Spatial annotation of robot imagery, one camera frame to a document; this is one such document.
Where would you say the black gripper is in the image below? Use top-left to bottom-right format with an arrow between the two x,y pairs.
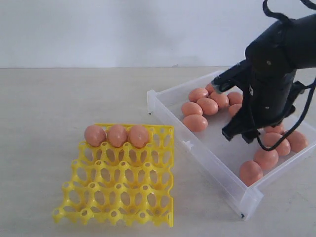
222,81 -> 305,144

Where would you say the clear plastic bin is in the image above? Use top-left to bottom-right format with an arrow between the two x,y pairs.
147,71 -> 316,221

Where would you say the yellow plastic egg tray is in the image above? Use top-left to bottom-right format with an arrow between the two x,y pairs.
52,125 -> 174,227

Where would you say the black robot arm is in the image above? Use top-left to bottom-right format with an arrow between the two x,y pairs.
222,14 -> 316,143

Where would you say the brown egg bin right middle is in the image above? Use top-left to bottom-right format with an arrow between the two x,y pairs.
261,132 -> 291,157

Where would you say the brown egg cluster right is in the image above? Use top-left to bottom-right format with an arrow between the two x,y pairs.
227,91 -> 243,106

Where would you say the brown egg bin right back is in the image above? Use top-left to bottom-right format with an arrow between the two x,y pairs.
264,123 -> 284,135

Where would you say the brown egg bin front-right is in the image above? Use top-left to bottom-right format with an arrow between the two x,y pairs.
253,148 -> 279,170

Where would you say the brown egg cluster centre-right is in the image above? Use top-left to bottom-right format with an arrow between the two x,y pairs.
209,91 -> 229,110

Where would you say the brown egg bin front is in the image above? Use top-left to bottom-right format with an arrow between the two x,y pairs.
239,160 -> 263,187

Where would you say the brown egg cluster centre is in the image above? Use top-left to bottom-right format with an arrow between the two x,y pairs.
197,97 -> 219,116

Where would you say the brown egg left cluster front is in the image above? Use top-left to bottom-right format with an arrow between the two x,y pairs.
182,115 -> 208,132

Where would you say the brown egg bin far right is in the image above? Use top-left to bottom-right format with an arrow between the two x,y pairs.
287,131 -> 309,153

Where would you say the brown egg cluster back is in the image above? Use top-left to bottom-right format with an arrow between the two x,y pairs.
205,83 -> 215,94

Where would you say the brown egg left cluster middle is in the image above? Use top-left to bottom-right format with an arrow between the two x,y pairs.
181,101 -> 203,116

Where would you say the brown egg cluster back-left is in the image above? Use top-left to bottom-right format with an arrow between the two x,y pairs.
188,87 -> 209,102

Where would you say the black camera cable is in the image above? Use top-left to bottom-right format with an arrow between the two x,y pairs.
246,76 -> 316,152

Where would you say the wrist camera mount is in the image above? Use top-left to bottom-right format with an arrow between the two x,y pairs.
211,60 -> 251,93

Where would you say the black strap loop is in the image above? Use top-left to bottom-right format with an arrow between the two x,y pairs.
261,0 -> 316,20

